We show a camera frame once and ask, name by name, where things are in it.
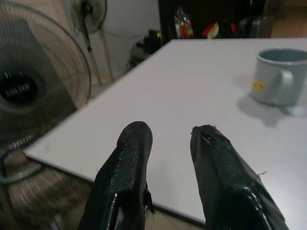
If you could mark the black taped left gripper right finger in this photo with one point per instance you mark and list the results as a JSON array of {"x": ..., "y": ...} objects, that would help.
[{"x": 223, "y": 182}]

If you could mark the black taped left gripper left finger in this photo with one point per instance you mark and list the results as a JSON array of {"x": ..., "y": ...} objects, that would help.
[{"x": 124, "y": 177}]

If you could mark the grey enamel mug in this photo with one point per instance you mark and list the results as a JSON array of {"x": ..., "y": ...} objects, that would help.
[{"x": 278, "y": 76}]

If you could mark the black device with yellow label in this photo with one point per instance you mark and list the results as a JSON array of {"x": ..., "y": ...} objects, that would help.
[{"x": 147, "y": 45}]

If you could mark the red and yellow packet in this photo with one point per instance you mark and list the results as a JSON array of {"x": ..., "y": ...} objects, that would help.
[{"x": 211, "y": 30}]

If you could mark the small black standing fan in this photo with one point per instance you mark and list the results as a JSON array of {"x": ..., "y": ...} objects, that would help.
[{"x": 90, "y": 22}]

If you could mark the dark grey case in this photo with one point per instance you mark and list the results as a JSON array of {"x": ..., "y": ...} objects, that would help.
[{"x": 255, "y": 26}]

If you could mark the clear bag with red packets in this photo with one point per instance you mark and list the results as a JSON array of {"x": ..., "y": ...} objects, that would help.
[{"x": 183, "y": 24}]

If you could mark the black shelf unit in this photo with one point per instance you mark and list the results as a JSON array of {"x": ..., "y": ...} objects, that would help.
[{"x": 216, "y": 19}]

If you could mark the large grey pedestal fan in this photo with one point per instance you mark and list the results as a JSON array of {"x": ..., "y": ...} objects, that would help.
[{"x": 31, "y": 79}]

